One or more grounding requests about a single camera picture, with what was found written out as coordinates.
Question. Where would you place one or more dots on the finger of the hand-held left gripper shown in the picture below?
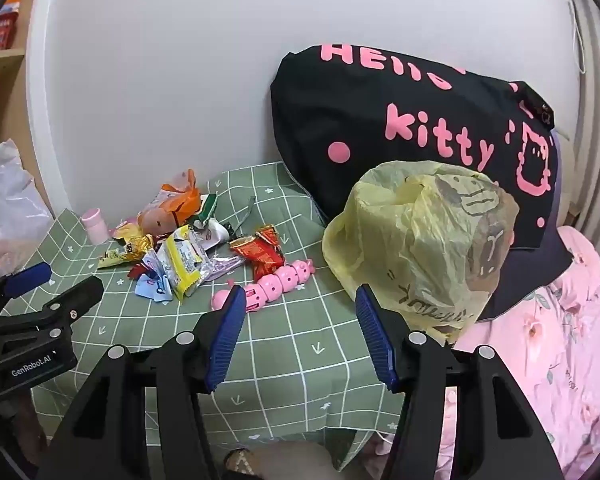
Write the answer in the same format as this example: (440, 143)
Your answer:
(27, 276)
(75, 292)

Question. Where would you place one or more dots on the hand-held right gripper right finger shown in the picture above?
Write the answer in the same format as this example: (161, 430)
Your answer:
(375, 340)

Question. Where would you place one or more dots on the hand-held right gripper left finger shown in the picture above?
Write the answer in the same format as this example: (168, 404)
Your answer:
(225, 340)

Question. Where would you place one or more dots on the pink jar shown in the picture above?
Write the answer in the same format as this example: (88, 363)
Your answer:
(97, 227)

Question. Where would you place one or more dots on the yellow snack wrapper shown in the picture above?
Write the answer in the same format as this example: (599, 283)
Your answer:
(180, 265)

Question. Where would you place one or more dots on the white green printed packet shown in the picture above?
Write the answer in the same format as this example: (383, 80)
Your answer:
(212, 232)

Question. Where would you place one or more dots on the yellow plastic bag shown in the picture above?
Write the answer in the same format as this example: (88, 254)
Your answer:
(430, 240)

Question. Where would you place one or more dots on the gold yellow wrapper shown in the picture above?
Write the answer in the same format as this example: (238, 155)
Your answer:
(125, 255)

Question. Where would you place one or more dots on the green checked tablecloth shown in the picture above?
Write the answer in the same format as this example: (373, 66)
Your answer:
(290, 350)

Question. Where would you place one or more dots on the silver wrapper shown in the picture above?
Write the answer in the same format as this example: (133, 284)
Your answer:
(220, 266)

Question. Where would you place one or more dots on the pink toy caterpillar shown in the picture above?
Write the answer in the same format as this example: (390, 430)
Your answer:
(275, 282)

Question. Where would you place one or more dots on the light blue wrapper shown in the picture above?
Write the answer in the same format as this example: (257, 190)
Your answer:
(152, 285)

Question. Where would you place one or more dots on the white plastic bag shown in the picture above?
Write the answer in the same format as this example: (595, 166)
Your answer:
(10, 200)

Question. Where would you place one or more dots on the red gold wrapper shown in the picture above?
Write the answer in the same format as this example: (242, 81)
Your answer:
(260, 255)

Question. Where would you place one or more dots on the pink brown soft toy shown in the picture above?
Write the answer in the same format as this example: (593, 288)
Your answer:
(155, 221)

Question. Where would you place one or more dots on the brown patterned slipper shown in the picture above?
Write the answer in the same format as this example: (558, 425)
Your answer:
(242, 465)

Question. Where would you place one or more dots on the grey green strip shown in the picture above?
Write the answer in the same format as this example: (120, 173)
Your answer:
(242, 215)

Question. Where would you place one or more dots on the orange wrapper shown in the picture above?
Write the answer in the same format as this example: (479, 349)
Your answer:
(180, 197)

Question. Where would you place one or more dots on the dark blue cloth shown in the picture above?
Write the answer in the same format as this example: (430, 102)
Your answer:
(525, 270)

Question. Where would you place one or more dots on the wooden shelf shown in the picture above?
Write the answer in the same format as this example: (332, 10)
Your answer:
(0, 100)

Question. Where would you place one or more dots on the pink floral blanket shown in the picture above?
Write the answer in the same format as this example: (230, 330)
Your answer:
(555, 360)

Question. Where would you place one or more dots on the black pillow with pink print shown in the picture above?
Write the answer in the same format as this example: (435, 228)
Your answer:
(380, 100)

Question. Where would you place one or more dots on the white curved frame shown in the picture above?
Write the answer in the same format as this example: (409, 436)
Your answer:
(45, 110)

